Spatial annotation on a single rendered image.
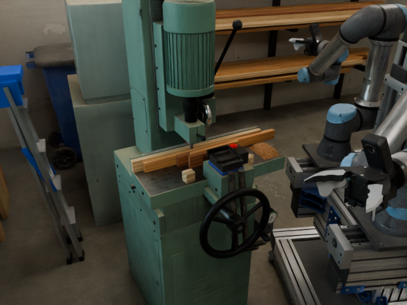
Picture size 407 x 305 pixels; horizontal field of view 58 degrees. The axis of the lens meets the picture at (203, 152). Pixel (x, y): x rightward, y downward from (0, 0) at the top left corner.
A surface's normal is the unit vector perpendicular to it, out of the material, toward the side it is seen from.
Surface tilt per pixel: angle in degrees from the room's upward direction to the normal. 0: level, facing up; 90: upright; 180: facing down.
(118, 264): 0
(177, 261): 90
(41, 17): 90
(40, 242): 0
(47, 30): 90
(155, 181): 0
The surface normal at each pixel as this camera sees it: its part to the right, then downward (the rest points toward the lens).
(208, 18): 0.73, 0.33
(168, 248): 0.48, 0.43
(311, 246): 0.00, -0.87
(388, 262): 0.11, 0.48
